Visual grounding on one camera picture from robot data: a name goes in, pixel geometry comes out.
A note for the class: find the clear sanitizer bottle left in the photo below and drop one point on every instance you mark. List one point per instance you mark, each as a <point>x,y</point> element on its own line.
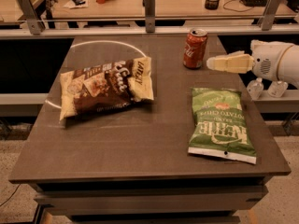
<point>255,88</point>

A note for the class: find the clear sanitizer bottle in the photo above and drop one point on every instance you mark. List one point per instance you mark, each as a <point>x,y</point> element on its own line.
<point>255,88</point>
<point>277,88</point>

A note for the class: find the red coke can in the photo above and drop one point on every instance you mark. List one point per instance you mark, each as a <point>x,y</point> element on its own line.
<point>195,47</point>

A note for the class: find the black mesh cup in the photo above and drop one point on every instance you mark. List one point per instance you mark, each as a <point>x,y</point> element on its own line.
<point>212,4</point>

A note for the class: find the left metal bracket post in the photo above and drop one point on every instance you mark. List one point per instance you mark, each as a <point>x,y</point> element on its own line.
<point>35,24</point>

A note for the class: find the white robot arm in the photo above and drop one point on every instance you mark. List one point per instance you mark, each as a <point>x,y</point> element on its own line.
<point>288,67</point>

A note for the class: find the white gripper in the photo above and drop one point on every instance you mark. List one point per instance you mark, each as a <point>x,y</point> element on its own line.
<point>270,62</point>

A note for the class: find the green kettle chip bag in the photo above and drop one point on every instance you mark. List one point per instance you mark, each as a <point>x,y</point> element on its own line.
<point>220,126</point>

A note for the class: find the middle metal bracket post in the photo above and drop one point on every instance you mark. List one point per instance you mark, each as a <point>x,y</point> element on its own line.
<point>149,6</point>

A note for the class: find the right metal bracket post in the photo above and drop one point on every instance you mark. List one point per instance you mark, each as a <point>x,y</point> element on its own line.
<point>267,19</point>

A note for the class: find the brown chip bag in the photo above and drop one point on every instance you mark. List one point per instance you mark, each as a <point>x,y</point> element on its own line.
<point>106,87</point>

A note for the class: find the metal bracket post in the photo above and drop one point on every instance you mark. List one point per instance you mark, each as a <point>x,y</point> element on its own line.
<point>149,6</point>
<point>35,24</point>
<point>267,19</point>

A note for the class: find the clear sanitizer bottle right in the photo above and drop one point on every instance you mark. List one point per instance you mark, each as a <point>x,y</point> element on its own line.
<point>277,88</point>

